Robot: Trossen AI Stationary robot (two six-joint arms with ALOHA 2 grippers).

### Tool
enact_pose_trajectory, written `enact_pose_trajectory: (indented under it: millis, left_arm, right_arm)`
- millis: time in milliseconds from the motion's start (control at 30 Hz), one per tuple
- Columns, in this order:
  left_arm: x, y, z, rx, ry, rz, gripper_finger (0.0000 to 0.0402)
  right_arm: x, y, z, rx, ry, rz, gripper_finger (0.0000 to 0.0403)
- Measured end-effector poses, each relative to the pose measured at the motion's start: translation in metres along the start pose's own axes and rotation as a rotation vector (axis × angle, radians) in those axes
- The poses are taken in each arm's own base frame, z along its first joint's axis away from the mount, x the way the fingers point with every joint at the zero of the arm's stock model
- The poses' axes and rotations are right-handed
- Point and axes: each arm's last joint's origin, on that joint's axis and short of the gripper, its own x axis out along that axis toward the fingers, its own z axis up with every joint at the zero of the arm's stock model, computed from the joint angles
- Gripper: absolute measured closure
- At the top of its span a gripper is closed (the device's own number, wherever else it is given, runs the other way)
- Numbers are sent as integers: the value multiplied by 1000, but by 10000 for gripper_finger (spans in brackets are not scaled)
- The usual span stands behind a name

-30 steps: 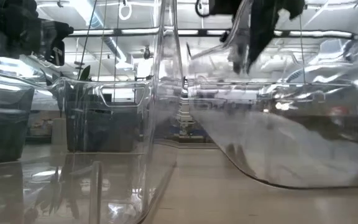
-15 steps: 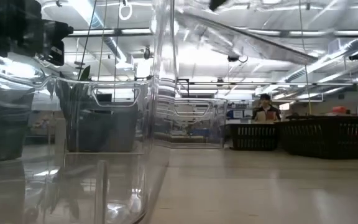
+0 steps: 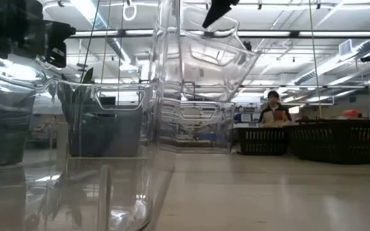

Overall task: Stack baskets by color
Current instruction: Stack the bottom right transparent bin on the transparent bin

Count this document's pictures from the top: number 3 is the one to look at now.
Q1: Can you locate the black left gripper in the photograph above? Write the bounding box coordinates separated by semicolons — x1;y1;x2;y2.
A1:
0;0;76;68

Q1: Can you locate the clear plastic bin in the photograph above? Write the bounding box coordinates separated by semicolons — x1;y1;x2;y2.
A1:
177;4;260;103
0;0;182;231
159;99;236;154

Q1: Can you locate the smoke grey plastic bin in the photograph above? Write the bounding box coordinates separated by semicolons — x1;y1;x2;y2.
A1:
68;110;145;158
0;56;37;171

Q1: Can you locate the black overhead beam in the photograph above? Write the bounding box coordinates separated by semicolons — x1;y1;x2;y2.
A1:
69;29;370;39

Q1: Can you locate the person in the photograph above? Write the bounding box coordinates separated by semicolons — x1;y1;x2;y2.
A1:
258;90;292;128

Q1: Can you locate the ceiling air unit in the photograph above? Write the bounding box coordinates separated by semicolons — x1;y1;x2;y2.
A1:
338;38;363;57

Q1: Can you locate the thin black cable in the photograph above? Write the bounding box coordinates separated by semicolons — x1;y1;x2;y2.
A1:
80;0;101;85

